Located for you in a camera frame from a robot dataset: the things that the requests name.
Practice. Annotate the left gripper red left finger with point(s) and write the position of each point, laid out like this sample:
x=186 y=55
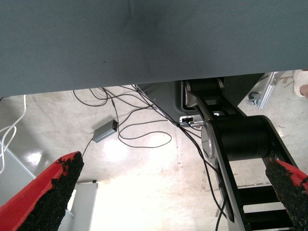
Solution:
x=43 y=199

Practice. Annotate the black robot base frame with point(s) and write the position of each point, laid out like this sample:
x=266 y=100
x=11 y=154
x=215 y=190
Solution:
x=240 y=139

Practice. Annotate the grey caster wheel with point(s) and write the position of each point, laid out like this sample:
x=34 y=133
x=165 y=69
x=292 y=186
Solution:
x=253 y=98

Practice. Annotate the dark grey table cloth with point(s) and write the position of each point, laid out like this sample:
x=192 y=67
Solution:
x=120 y=43

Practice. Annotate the white panel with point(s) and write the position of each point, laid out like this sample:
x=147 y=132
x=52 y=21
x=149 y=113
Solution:
x=84 y=207

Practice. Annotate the white shoe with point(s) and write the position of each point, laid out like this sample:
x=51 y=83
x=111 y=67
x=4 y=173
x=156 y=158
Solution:
x=299 y=80

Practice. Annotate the aluminium profile bar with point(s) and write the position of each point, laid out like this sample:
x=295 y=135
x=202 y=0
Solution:
x=268 y=92

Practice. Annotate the silver hub box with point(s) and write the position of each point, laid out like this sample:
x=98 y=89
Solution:
x=191 y=119

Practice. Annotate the grey adapter box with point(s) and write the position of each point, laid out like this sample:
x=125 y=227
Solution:
x=104 y=132

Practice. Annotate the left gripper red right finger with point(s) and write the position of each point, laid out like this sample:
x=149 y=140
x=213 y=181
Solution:
x=291 y=190

